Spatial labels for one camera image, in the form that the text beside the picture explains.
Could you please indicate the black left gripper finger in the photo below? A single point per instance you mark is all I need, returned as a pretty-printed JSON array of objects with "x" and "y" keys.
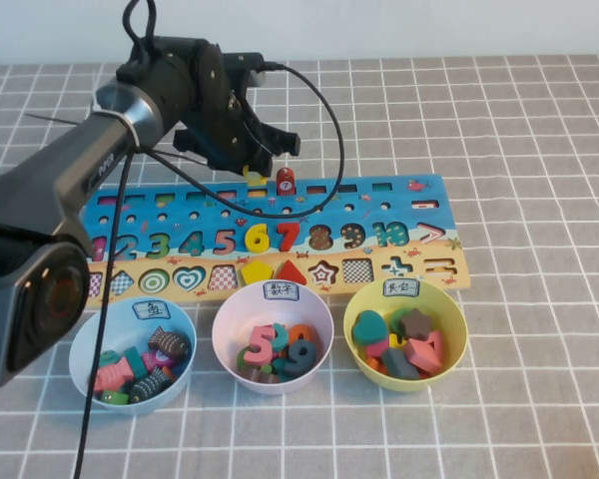
[
  {"x": 227, "y": 158},
  {"x": 259, "y": 160}
]

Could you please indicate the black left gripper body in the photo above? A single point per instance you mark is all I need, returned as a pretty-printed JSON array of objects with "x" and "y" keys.
[{"x": 224, "y": 125}]

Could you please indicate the yellow wooden fish piece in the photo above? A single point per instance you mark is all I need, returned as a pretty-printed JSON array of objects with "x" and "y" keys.
[{"x": 253, "y": 173}]

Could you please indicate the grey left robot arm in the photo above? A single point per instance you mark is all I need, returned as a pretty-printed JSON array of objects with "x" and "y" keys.
[{"x": 65, "y": 164}]

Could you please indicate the red fish piece numbered seven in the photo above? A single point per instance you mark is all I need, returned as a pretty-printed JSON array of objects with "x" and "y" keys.
[{"x": 285, "y": 182}]

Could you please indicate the ocean themed wooden puzzle board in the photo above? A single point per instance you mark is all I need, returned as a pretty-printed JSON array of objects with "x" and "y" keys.
[{"x": 329, "y": 219}]

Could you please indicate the yellow wooden pentagon piece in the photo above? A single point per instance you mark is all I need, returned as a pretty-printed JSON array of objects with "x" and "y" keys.
[{"x": 258, "y": 272}]

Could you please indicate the red wooden triangle piece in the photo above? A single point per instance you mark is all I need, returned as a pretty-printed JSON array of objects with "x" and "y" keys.
[{"x": 290, "y": 275}]

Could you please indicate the paper label on pink bowl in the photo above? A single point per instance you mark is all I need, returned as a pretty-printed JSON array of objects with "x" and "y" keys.
[{"x": 281, "y": 291}]

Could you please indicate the light pink plastic bowl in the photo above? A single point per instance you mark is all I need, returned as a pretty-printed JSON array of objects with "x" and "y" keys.
[{"x": 229, "y": 319}]

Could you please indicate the paper label on blue bowl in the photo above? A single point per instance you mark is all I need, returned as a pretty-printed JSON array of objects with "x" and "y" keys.
[{"x": 152, "y": 310}]

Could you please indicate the orange wooden number piece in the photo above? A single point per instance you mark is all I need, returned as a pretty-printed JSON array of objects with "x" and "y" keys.
[{"x": 307, "y": 333}]

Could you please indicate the teal wooden number piece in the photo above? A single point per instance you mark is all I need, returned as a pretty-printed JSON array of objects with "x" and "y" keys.
[{"x": 282, "y": 341}]

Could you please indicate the paper label on yellow bowl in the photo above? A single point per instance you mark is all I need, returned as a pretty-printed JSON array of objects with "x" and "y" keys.
[{"x": 401, "y": 289}]

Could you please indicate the brown wooden fish piece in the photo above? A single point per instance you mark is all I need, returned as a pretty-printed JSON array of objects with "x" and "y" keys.
[{"x": 170, "y": 341}]

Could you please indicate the green wooden number piece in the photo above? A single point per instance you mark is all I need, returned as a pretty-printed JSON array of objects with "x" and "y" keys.
[{"x": 240, "y": 360}]

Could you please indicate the teal wooden heart piece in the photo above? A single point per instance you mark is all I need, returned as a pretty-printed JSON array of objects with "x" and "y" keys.
[{"x": 370, "y": 328}]

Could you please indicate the magenta wooden fish piece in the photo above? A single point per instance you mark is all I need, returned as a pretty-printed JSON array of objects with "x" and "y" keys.
[{"x": 157, "y": 358}]

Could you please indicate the magenta wooden shape piece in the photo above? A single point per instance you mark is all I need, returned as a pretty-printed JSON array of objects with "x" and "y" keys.
[{"x": 374, "y": 349}]

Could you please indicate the orange wooden fish piece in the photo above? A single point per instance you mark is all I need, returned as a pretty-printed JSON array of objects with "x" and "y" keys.
[{"x": 170, "y": 373}]

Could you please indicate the teal wooden fish piece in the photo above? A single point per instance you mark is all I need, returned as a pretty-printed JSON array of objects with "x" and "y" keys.
[{"x": 136, "y": 361}]

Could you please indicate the brown wooden star piece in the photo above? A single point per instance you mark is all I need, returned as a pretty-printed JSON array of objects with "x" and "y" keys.
[{"x": 417, "y": 323}]

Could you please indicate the yellow wooden shape piece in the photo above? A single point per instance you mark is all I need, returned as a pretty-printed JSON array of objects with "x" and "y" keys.
[{"x": 395, "y": 343}]

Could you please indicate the green wooden fish piece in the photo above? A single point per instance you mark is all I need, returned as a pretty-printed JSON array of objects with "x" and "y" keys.
[
  {"x": 107, "y": 359},
  {"x": 114, "y": 397}
]

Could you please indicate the orange wooden shape piece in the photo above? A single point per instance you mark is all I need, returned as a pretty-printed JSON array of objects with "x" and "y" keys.
[{"x": 375, "y": 365}]

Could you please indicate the dark grey wooden fish piece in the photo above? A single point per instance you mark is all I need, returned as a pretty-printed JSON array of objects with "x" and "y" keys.
[{"x": 147, "y": 386}]

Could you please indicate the light blue plastic bowl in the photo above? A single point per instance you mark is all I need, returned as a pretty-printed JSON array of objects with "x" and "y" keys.
[{"x": 82, "y": 354}]

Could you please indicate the pink wooden fish piece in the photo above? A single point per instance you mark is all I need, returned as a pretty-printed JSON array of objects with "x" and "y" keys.
[{"x": 114, "y": 376}]

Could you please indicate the slate grey wooden diamond piece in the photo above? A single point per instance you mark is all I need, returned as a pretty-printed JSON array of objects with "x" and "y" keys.
[{"x": 399, "y": 364}]

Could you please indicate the light yellow plastic bowl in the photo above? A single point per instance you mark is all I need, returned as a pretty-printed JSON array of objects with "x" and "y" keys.
[{"x": 449, "y": 319}]

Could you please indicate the salmon pink wooden square piece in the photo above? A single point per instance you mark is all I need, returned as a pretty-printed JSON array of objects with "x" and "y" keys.
[{"x": 421, "y": 354}]

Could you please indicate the yellow wooden number six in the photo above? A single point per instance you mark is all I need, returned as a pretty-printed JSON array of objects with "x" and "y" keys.
[{"x": 253, "y": 243}]

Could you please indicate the red wooden number seven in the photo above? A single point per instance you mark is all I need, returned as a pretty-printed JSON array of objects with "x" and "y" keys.
[{"x": 288, "y": 238}]

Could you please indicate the white zip tie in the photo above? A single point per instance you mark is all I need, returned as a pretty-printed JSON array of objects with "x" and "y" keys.
[{"x": 111, "y": 114}]

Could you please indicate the pink wooden number five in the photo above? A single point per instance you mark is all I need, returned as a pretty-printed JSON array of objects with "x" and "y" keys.
[{"x": 254, "y": 356}]

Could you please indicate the dark teal number nine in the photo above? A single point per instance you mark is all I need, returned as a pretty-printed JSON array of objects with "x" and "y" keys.
[{"x": 294, "y": 369}]

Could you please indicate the grey checked tablecloth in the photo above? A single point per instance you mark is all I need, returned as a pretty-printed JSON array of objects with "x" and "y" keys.
[{"x": 529, "y": 149}]

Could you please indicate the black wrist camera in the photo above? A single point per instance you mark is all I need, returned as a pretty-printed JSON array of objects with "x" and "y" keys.
[{"x": 244, "y": 65}]

